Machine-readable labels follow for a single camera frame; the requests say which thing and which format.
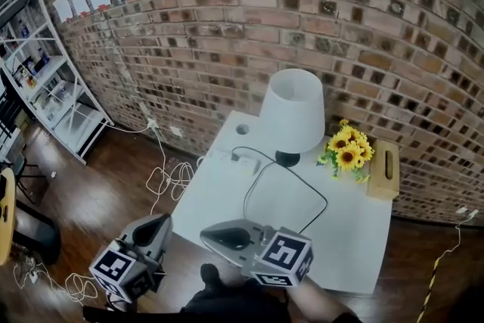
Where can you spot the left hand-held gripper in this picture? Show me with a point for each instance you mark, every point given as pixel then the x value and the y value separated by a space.
pixel 113 264

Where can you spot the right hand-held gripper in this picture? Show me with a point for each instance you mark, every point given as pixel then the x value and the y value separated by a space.
pixel 283 253

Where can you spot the white table lamp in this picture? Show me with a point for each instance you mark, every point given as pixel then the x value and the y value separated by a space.
pixel 293 113

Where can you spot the person's right forearm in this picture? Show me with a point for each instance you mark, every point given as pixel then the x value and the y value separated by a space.
pixel 317 302

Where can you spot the person's black clothing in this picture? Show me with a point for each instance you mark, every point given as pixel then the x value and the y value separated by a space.
pixel 227 306

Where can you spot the white square table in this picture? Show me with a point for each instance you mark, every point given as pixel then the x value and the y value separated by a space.
pixel 340 238

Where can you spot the white metal shelf rack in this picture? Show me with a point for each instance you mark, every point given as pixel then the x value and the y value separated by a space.
pixel 79 121

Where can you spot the yellow artificial sunflower bouquet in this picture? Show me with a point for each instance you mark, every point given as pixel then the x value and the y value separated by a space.
pixel 348 155

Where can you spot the round wooden table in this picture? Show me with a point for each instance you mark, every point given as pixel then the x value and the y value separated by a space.
pixel 7 208

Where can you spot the black metal stool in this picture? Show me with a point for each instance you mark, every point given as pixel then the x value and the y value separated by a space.
pixel 19 164

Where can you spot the wooden tissue box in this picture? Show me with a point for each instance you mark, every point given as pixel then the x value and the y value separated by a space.
pixel 382 177

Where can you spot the yellow black striped tape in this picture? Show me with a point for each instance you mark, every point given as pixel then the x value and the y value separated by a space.
pixel 434 278

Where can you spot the white wall plate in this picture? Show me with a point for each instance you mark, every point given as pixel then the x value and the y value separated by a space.
pixel 176 131

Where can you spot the white wall plug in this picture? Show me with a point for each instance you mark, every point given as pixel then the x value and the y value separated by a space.
pixel 152 123

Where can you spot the white wall charger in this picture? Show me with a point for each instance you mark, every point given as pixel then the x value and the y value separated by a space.
pixel 472 213

